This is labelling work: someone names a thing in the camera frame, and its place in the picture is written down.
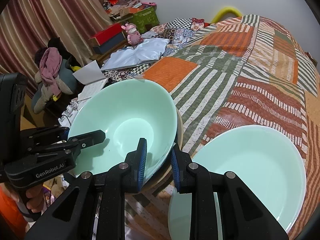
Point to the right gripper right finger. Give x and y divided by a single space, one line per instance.
222 205

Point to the white cloth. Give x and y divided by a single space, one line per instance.
150 50

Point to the red gift box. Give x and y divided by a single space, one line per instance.
103 36

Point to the open white notebook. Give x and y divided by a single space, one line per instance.
92 78

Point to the pink rabbit figurine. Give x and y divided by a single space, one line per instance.
133 36

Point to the person left hand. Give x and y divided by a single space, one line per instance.
34 195

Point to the brown cardboard box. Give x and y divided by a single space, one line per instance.
312 57

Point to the green storage box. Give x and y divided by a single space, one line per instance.
145 20

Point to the mint green plate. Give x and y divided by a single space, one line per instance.
264 159

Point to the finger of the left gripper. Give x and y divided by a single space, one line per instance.
82 141

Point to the pink cloth on plush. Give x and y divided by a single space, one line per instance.
49 69

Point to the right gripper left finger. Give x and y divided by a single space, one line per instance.
94 205

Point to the patchwork quilt bedspread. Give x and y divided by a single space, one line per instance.
241 71

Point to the green bowl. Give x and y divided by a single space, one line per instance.
126 111

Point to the striped brown curtain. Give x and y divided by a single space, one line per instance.
28 25

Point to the dark blue box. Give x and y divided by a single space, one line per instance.
108 45

